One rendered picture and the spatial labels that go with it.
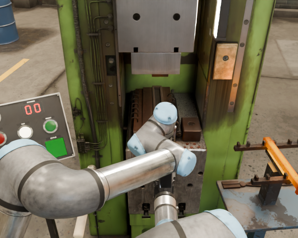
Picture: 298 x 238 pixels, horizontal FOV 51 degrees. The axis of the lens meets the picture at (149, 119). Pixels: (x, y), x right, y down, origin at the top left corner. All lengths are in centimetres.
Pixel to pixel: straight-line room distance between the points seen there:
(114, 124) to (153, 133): 67
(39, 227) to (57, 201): 176
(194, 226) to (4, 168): 42
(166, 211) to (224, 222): 35
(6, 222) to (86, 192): 21
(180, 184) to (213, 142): 30
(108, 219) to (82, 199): 147
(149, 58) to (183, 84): 64
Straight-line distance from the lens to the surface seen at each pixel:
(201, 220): 70
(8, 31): 578
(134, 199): 167
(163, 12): 121
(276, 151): 144
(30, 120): 135
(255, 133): 327
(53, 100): 135
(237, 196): 158
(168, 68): 129
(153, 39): 124
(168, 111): 98
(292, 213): 159
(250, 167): 285
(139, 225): 185
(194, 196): 167
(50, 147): 135
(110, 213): 208
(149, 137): 95
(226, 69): 147
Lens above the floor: 183
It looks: 34 degrees down
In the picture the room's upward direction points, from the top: straight up
